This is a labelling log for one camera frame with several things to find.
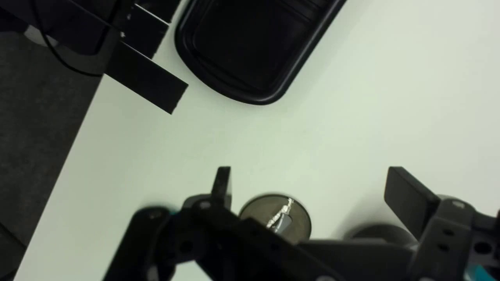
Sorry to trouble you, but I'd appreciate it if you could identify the thin black floor cable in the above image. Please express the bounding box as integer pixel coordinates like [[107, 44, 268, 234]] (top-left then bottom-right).
[[29, 0, 107, 78]]

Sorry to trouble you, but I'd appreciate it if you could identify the grey lid with silver handle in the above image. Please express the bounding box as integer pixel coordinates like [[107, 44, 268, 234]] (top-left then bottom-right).
[[238, 192, 312, 247]]

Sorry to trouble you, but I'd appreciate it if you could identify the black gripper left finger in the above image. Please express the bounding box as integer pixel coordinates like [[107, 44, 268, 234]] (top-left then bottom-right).
[[177, 165, 246, 231]]

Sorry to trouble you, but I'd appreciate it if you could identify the short black tape strip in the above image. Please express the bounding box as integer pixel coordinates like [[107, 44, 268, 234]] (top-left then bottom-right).
[[132, 0, 184, 25], [120, 3, 170, 59]]

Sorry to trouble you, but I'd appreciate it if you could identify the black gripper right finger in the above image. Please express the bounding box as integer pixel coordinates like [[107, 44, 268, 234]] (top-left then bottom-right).
[[382, 165, 476, 244]]

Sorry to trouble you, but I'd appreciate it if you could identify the black ribbed plastic tray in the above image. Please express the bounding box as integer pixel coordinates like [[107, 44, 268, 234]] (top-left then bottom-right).
[[174, 0, 348, 106]]

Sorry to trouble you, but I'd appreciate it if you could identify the black robot mounting stand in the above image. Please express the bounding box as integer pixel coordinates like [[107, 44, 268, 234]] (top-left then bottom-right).
[[0, 0, 137, 77]]

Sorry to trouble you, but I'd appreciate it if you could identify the long black tape strip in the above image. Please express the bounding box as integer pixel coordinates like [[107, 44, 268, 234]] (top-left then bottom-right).
[[102, 39, 190, 116]]

